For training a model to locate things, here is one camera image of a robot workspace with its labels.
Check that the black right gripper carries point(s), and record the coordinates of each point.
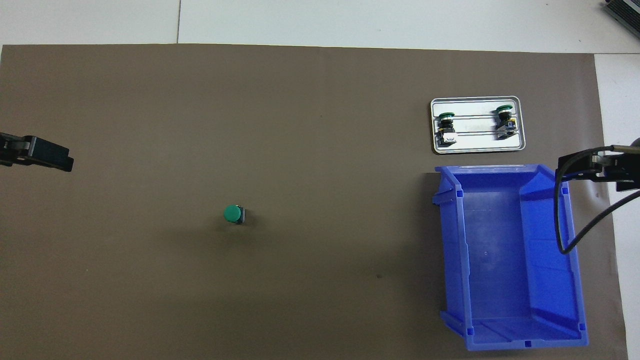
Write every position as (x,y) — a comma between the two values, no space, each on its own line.
(629,175)

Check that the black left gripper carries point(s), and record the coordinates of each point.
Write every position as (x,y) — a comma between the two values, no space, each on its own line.
(5,150)

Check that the green push button switch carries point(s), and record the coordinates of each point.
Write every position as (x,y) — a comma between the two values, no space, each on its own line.
(231,214)
(446,127)
(506,120)

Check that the silver metal tray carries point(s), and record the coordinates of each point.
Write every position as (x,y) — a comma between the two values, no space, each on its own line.
(477,107)

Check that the blue plastic storage bin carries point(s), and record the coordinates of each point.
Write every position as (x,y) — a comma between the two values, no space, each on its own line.
(500,280)

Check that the grey ribbed device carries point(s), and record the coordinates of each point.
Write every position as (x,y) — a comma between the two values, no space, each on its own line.
(625,12)

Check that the brown paper table mat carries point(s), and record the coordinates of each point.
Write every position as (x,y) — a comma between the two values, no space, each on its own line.
(325,275)

